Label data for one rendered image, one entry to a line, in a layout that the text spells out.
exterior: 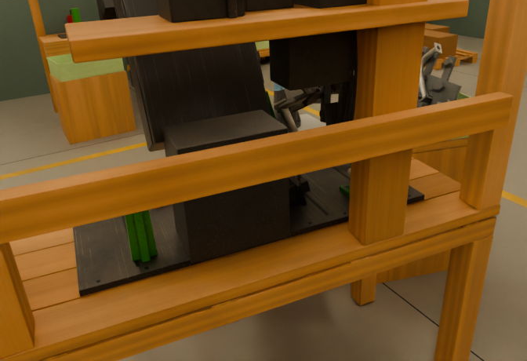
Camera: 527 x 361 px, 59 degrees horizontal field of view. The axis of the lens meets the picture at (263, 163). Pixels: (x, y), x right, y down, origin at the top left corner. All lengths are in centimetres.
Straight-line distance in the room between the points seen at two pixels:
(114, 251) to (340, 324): 133
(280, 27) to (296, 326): 170
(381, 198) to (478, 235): 47
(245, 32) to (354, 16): 25
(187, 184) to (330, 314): 159
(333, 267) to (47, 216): 78
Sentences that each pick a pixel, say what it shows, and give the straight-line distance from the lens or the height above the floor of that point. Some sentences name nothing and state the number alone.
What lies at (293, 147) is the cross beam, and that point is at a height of 126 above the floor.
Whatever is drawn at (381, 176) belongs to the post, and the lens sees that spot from 130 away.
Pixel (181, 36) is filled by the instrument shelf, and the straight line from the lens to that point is 91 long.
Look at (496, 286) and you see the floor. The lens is 282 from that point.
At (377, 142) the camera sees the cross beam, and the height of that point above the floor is 122.
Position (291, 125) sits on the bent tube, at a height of 117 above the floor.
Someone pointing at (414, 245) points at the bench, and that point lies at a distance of 152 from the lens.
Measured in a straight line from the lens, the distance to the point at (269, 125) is 124.
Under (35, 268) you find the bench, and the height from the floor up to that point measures 88.
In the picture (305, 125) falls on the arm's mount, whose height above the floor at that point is 89.
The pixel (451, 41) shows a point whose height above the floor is 36.
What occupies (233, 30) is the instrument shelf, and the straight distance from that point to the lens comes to 94.
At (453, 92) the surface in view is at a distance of 242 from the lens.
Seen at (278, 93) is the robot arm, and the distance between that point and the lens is 216.
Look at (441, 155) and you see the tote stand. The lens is 242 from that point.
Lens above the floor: 167
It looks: 25 degrees down
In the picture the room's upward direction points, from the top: 3 degrees counter-clockwise
